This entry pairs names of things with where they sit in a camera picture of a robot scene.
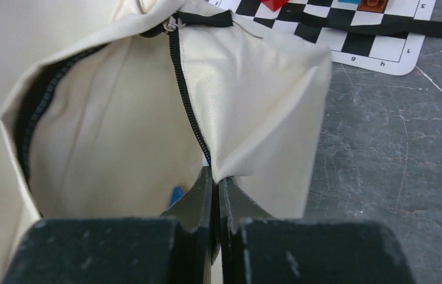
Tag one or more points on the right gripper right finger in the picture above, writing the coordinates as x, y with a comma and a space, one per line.
258, 248

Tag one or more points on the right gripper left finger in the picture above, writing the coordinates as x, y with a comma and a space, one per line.
175, 247

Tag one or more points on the clear tape roll dispenser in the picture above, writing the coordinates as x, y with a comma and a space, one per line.
176, 193

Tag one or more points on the cream canvas backpack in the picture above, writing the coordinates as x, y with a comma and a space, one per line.
91, 124

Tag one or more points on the black white chessboard mat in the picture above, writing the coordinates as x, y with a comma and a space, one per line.
390, 54

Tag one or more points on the stacked colourful toy blocks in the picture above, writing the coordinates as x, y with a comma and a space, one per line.
377, 6

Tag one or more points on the red toy brick frame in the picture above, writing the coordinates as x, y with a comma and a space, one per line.
274, 5

